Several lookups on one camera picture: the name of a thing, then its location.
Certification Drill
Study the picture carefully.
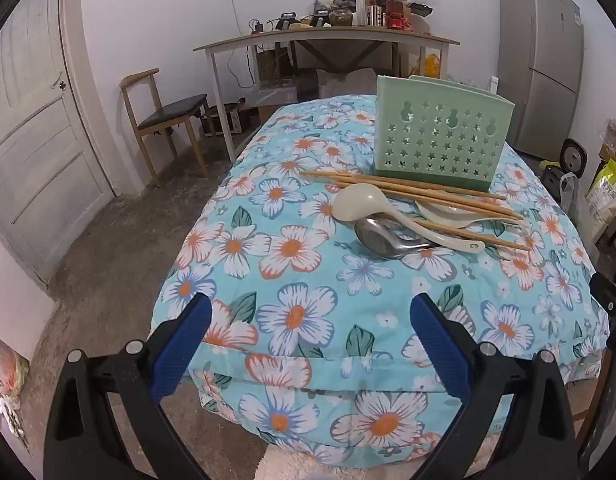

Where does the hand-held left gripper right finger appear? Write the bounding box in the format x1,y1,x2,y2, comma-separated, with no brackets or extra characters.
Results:
409,292,578,480

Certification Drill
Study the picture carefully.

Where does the yellow plastic bag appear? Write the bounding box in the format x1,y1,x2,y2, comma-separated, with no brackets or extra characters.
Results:
410,52,441,78

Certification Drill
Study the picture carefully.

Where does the green perforated utensil holder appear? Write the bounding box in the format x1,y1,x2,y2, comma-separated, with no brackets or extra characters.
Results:
373,75,516,193

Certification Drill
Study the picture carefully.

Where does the yellow green rice bag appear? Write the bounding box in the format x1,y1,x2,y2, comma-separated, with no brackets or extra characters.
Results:
585,157,616,241

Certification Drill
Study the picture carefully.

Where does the white wooden table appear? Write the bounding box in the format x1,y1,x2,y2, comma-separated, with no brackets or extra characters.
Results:
193,25,461,163

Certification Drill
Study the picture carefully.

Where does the grey refrigerator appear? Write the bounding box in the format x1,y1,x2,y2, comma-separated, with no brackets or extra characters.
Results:
498,0,584,163

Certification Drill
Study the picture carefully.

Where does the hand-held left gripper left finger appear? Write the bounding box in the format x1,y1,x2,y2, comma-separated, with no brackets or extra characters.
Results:
44,292,213,480

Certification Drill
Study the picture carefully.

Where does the small toaster oven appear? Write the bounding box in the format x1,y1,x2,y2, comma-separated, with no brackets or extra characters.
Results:
203,102,253,136

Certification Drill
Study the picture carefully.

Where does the white fluffy cloth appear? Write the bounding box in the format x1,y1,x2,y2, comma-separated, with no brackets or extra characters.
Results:
255,442,339,480

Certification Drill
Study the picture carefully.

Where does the grey cushion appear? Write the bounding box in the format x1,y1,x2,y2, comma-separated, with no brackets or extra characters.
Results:
315,67,383,98

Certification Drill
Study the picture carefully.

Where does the metal spoon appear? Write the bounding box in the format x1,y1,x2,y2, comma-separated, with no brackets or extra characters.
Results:
354,217,441,261

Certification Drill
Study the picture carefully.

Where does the large cardboard box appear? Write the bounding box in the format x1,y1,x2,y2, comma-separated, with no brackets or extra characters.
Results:
598,120,616,171

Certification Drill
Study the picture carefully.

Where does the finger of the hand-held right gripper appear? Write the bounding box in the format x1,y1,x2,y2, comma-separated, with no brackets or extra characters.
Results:
589,272,616,313

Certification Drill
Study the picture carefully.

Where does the wooden chair dark seat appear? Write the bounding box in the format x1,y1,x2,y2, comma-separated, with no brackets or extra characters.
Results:
119,67,211,181

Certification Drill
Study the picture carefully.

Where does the patterned plastic bag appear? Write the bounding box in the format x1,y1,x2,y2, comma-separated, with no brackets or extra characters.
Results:
0,332,31,441

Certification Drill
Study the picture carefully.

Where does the cardboard box with plastic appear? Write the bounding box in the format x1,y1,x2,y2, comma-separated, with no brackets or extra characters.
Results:
240,80,299,121

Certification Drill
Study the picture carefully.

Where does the white panel door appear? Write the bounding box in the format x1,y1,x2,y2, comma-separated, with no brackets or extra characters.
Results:
0,0,116,286

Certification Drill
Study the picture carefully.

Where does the red brown bottle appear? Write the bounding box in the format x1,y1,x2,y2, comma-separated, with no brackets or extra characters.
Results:
385,0,407,28

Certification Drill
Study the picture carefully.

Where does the floral blue blanket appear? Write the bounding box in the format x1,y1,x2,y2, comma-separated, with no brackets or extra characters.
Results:
148,94,611,466

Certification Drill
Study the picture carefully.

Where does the cream plastic soup ladle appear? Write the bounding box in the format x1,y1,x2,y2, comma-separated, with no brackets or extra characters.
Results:
332,183,486,253

